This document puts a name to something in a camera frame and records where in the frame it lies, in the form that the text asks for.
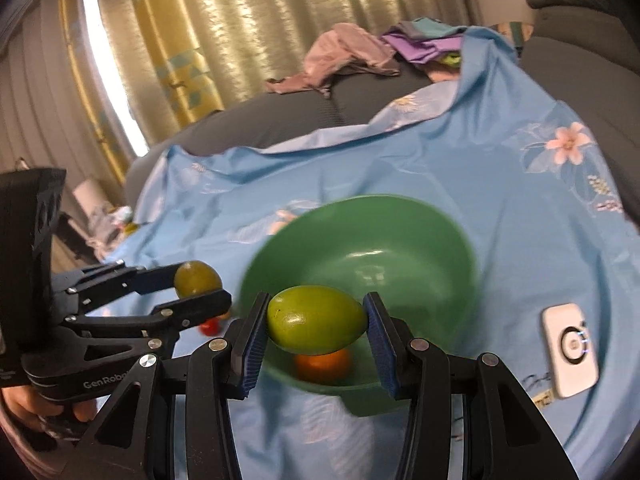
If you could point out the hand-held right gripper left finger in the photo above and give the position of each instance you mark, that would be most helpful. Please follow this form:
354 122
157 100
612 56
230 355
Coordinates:
252 345

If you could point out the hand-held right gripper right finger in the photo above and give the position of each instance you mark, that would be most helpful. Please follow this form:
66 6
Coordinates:
380 345

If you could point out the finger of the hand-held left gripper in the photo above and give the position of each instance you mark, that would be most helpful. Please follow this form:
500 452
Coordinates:
205 305
155 280

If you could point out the red cherry tomato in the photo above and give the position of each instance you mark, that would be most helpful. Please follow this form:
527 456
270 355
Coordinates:
209 327

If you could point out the small yellow-green round fruit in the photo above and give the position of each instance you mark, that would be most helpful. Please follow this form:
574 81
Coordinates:
197 277

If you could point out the orange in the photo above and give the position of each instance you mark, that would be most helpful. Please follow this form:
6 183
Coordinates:
322 367

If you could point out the green oval fruit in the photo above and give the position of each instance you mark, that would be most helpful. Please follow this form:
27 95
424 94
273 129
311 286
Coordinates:
315 320

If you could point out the green plastic bowl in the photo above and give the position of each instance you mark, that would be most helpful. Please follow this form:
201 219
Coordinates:
400 260

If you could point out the person's left hand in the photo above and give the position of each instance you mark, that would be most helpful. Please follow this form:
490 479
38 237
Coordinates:
22 405

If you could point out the pile of cloth clutter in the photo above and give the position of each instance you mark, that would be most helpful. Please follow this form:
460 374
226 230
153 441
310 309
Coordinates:
110 225

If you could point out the beige pleated curtain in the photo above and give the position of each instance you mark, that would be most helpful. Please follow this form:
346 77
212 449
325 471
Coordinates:
40 110

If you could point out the white rounded electronic device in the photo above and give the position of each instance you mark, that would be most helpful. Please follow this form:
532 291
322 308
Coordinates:
555 345

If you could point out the blue floral bed sheet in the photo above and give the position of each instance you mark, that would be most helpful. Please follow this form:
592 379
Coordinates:
450 170

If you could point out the grey sofa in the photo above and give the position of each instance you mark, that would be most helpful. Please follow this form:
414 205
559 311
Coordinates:
300 115

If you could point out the gold patterned curtain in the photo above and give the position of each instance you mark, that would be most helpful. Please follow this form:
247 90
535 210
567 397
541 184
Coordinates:
225 25

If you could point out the peach cloth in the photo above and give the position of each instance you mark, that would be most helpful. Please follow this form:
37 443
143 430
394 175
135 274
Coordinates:
440 75

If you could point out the pink cloth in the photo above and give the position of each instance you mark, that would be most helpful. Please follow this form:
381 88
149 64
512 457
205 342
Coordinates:
340 45

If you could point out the green cloth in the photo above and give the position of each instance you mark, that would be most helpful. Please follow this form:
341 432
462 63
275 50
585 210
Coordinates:
452 59

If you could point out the purple cloth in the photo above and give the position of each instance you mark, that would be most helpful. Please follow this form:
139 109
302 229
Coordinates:
415 47

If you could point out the teal cloth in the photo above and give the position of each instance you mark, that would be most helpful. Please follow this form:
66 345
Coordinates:
425 25

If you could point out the patterned pillow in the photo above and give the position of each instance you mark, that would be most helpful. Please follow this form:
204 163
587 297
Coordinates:
510 30

